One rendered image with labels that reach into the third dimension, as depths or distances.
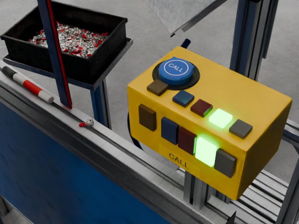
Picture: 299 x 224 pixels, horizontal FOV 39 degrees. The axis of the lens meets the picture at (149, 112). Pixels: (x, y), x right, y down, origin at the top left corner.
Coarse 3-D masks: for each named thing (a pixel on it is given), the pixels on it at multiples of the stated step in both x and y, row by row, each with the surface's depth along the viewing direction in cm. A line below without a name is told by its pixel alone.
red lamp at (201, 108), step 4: (200, 100) 46; (196, 104) 45; (200, 104) 45; (204, 104) 45; (208, 104) 45; (192, 108) 45; (196, 108) 45; (200, 108) 45; (204, 108) 45; (208, 108) 45; (212, 108) 45; (196, 112) 45; (200, 112) 44; (204, 112) 44; (208, 112) 45; (204, 116) 45
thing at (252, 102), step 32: (160, 64) 51; (192, 64) 51; (128, 96) 50; (160, 96) 47; (224, 96) 47; (256, 96) 47; (288, 96) 47; (160, 128) 49; (192, 128) 45; (224, 128) 44; (256, 128) 43; (192, 160) 48; (256, 160) 46; (224, 192) 48
